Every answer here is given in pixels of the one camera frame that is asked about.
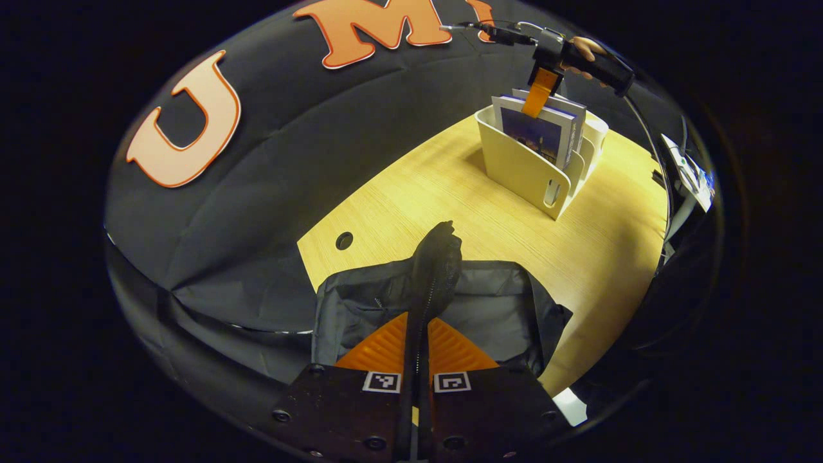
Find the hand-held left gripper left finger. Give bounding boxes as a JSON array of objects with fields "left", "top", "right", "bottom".
[{"left": 269, "top": 313, "right": 413, "bottom": 461}]

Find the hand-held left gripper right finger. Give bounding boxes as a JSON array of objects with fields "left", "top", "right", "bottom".
[{"left": 421, "top": 316, "right": 573, "bottom": 461}]

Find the blue cover book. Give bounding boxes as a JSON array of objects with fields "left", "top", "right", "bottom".
[{"left": 492, "top": 95, "right": 577, "bottom": 170}]

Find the portrait cover book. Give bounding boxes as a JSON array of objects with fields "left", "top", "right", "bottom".
[{"left": 512, "top": 88, "right": 588, "bottom": 169}]

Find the white bookshelf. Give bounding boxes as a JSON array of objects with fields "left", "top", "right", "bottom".
[{"left": 475, "top": 90, "right": 610, "bottom": 221}]

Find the black schoolbag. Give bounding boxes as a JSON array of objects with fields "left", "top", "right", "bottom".
[{"left": 312, "top": 221, "right": 574, "bottom": 399}]

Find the white desk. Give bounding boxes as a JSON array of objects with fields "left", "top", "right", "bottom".
[{"left": 662, "top": 133, "right": 715, "bottom": 213}]

